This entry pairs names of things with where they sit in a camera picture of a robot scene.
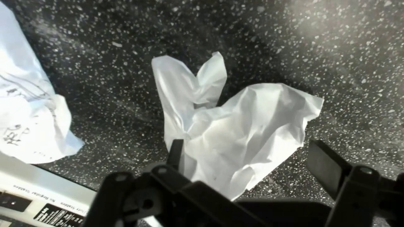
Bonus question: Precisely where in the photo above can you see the white paper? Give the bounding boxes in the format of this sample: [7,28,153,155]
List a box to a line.
[0,0,86,165]
[151,50,326,202]

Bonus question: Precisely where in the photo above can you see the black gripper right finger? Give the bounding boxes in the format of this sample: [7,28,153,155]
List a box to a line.
[305,139,404,227]

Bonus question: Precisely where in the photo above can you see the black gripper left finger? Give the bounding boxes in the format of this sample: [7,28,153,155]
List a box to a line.
[81,137,271,227]

